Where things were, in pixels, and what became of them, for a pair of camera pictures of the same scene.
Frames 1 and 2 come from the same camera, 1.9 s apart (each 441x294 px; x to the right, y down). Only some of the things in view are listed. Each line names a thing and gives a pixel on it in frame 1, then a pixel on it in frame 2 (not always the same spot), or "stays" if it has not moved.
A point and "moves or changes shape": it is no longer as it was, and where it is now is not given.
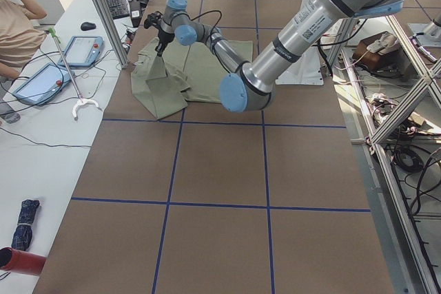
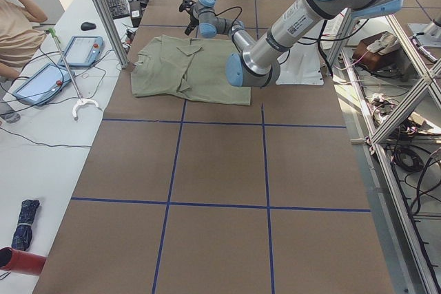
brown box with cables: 378,51 stays
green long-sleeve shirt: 166,84 moves or changes shape
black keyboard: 116,3 stays
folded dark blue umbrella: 23,233 stays
